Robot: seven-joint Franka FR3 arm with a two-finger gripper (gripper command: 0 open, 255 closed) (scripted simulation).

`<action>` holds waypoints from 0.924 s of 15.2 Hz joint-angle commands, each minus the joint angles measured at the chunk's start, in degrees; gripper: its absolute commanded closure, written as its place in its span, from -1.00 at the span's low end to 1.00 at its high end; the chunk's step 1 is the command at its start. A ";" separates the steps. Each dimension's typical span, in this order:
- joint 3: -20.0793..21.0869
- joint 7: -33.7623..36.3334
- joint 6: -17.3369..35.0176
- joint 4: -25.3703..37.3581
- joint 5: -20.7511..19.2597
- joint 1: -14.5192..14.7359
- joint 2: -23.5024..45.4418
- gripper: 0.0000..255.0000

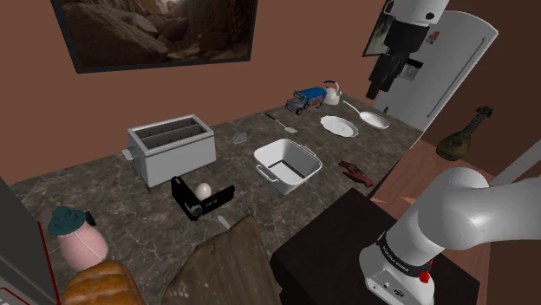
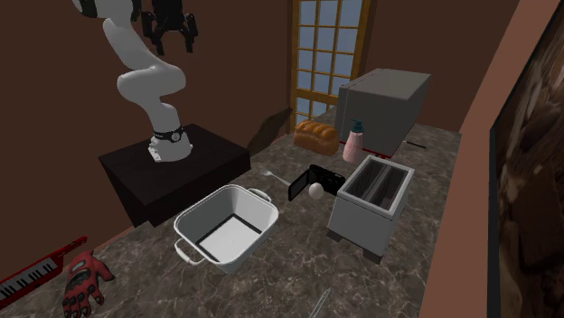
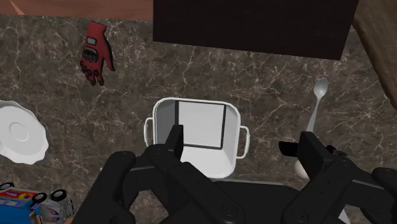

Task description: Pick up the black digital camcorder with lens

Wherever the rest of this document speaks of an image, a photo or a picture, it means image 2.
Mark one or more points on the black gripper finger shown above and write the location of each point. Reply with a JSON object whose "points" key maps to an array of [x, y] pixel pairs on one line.
{"points": [[152, 27], [189, 31]]}

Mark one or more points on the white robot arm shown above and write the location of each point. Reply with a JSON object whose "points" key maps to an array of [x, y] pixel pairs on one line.
{"points": [[150, 70]]}

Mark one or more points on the wooden framed window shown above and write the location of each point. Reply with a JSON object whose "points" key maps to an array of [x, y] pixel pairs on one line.
{"points": [[328, 53]]}

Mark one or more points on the dark robot stand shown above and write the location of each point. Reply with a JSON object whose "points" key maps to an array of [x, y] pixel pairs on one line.
{"points": [[176, 185]]}

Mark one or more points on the brown bread loaf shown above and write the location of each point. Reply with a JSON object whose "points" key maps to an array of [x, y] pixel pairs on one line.
{"points": [[315, 137]]}

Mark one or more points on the pink pump bottle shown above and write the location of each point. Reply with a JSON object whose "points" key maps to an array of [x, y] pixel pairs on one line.
{"points": [[353, 147]]}

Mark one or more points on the white egg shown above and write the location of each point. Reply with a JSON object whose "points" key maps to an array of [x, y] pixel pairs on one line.
{"points": [[316, 190]]}

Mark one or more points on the grey box appliance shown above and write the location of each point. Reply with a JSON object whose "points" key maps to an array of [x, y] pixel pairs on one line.
{"points": [[379, 110]]}

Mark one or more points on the black pen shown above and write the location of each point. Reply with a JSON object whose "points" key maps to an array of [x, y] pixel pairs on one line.
{"points": [[416, 144]]}

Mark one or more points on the grey toaster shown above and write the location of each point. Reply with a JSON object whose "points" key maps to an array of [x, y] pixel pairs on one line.
{"points": [[361, 220]]}

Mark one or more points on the red black glove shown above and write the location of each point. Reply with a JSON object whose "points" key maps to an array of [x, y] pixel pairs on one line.
{"points": [[83, 282]]}

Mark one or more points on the red keytar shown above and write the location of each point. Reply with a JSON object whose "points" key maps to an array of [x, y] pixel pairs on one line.
{"points": [[31, 275]]}

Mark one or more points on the grey knife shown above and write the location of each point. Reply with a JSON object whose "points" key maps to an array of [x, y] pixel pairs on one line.
{"points": [[320, 304]]}

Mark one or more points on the dark framed wall picture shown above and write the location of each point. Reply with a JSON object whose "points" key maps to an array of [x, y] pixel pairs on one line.
{"points": [[533, 176]]}

